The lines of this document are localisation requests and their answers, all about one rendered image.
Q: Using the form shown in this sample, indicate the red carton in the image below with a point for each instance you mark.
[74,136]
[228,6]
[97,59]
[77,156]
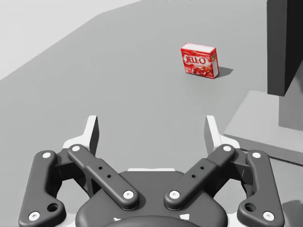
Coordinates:
[198,61]

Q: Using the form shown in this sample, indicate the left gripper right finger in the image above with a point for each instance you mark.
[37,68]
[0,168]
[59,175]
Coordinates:
[201,173]

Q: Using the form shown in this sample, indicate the black screen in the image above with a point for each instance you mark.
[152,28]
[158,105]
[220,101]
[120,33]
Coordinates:
[281,47]

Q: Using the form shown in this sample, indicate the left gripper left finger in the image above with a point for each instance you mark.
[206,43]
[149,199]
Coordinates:
[101,173]

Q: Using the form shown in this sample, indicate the grey stand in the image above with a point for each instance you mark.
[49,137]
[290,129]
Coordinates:
[262,125]

